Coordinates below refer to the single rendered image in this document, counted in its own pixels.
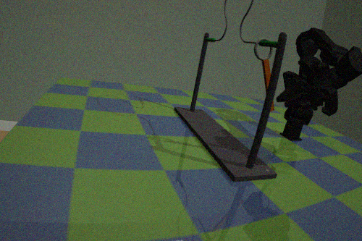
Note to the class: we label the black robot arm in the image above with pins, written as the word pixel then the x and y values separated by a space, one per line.
pixel 347 65

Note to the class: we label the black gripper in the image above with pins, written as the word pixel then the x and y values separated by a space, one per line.
pixel 302 94

